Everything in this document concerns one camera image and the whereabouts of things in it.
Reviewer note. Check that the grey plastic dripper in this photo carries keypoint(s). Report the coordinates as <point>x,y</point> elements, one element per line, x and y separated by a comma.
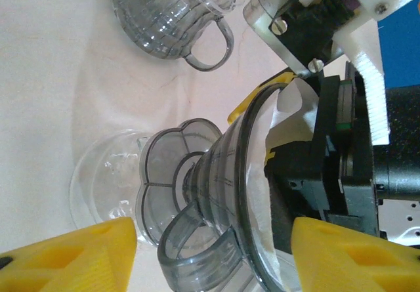
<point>210,180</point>

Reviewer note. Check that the grey transparent server jug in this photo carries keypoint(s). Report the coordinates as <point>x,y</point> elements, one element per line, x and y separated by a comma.
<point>157,19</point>

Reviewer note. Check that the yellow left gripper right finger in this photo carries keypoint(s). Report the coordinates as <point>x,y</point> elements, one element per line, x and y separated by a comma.
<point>354,262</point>

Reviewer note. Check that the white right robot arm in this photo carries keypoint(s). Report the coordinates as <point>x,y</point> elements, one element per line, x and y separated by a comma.
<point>403,220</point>

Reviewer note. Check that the clear server jug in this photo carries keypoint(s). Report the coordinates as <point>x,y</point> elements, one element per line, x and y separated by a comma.
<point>98,174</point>

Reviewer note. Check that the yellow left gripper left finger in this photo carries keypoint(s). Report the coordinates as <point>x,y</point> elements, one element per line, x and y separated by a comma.
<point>65,259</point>

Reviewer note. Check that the white paper coffee filter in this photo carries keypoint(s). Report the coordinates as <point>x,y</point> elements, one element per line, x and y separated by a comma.
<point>288,108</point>

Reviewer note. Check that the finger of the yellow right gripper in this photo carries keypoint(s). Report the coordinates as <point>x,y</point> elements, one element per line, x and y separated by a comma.
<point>270,155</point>
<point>239,111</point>

